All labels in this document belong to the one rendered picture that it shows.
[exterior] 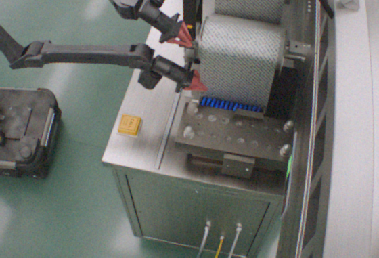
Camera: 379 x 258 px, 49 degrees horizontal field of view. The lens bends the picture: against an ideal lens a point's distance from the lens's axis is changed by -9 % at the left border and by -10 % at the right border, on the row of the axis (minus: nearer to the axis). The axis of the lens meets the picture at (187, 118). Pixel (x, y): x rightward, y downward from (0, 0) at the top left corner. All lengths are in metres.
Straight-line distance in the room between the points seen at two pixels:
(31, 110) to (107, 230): 0.81
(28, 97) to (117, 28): 0.93
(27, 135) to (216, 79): 1.38
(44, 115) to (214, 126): 1.34
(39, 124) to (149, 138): 1.08
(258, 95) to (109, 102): 1.51
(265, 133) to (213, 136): 0.17
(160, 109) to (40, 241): 1.18
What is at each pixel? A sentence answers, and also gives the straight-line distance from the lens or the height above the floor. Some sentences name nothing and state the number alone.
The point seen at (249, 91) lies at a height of 1.10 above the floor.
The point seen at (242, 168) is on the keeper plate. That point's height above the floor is 0.98.
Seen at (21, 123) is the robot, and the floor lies 0.26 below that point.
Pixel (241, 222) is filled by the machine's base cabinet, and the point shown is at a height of 0.59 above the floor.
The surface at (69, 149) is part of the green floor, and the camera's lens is 2.74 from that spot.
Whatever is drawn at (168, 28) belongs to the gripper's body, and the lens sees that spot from 1.41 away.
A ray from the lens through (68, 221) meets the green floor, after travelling 2.54.
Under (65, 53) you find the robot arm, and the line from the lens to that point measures 1.53.
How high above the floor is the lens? 2.30
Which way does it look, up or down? 56 degrees down
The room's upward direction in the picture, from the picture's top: straight up
